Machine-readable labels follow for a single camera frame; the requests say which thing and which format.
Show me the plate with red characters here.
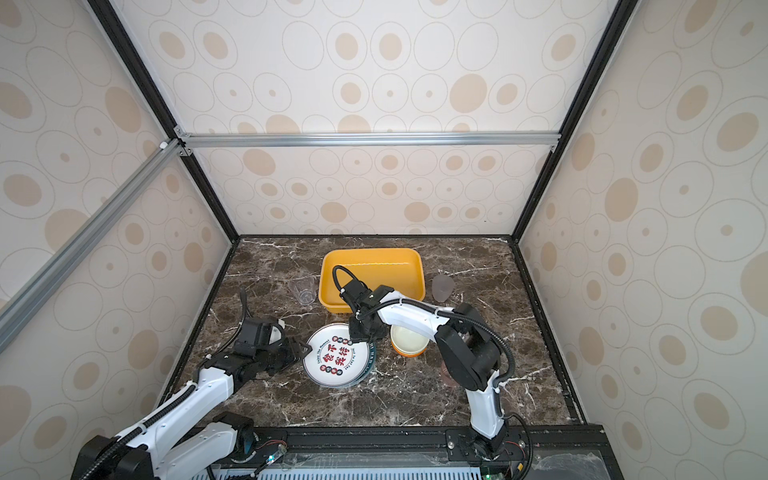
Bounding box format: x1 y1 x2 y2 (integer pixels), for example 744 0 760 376
303 323 377 389

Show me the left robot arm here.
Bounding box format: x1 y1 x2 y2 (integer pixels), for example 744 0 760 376
71 317 312 479

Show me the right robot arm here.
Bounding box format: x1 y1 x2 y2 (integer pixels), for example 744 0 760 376
338 279 515 452

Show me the yellow plastic bin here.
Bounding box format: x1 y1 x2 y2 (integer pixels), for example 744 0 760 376
318 248 426 314

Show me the cream and orange bowl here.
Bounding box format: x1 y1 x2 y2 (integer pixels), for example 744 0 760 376
390 326 430 358

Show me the clear plastic cup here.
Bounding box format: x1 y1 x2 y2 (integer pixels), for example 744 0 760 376
288 275 318 306

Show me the grey translucent cup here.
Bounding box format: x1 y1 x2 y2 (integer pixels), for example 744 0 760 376
431 274 455 303

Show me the pink translucent cup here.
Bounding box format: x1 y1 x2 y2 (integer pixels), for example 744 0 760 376
440 361 457 388

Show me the horizontal aluminium bar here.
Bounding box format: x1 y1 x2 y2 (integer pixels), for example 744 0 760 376
175 131 560 152

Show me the diagonal aluminium bar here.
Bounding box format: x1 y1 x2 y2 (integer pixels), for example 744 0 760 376
1 139 182 350

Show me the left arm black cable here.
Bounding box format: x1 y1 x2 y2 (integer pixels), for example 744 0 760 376
236 287 252 343

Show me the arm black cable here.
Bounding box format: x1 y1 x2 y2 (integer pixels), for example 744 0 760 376
331 264 361 295
236 287 252 343

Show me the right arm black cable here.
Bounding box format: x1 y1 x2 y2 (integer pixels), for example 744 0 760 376
331 264 361 295

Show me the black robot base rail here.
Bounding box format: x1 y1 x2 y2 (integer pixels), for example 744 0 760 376
107 424 622 480

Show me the left black frame post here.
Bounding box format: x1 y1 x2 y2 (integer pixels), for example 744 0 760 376
87 0 240 243

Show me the black frame post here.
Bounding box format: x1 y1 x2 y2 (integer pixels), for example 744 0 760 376
87 0 240 243
511 0 638 245

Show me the right black frame post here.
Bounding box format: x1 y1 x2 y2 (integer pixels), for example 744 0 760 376
511 0 638 245

